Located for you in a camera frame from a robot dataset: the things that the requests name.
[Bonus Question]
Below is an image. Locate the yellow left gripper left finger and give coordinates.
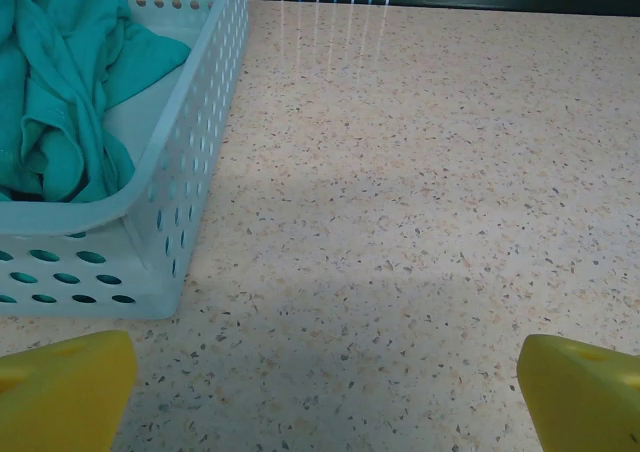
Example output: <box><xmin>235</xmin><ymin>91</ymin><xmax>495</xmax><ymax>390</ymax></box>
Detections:
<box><xmin>0</xmin><ymin>329</ymin><xmax>139</xmax><ymax>452</ymax></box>

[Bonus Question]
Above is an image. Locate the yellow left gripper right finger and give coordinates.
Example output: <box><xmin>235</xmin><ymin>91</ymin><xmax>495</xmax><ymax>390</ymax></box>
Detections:
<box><xmin>516</xmin><ymin>334</ymin><xmax>640</xmax><ymax>452</ymax></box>

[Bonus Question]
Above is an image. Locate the teal t-shirt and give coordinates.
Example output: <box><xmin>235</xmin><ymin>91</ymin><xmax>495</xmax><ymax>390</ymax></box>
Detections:
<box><xmin>0</xmin><ymin>0</ymin><xmax>193</xmax><ymax>205</ymax></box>

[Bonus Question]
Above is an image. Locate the light blue perforated plastic basket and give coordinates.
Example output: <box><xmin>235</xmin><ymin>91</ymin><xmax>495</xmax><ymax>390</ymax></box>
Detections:
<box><xmin>0</xmin><ymin>0</ymin><xmax>251</xmax><ymax>320</ymax></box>

